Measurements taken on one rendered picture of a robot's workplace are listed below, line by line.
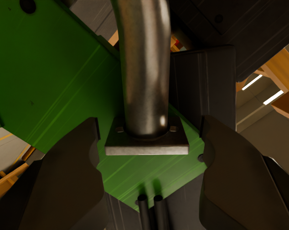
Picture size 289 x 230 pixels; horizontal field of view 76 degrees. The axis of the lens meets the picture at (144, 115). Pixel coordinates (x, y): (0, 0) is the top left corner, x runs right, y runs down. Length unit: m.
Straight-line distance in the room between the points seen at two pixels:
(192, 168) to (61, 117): 0.13
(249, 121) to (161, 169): 7.51
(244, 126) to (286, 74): 6.74
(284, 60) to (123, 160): 0.89
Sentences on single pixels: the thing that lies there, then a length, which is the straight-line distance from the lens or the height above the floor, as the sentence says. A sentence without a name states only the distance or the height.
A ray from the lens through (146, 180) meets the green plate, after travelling 0.20.
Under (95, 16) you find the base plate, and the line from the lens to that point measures 0.65.
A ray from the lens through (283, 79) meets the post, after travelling 1.00.
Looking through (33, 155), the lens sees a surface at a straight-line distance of 0.39.
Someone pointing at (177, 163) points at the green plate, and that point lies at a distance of 0.18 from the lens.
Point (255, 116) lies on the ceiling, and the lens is 7.68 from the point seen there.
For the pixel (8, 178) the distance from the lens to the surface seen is 5.96.
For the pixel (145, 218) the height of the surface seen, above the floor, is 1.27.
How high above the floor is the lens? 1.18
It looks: 4 degrees up
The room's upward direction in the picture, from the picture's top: 136 degrees clockwise
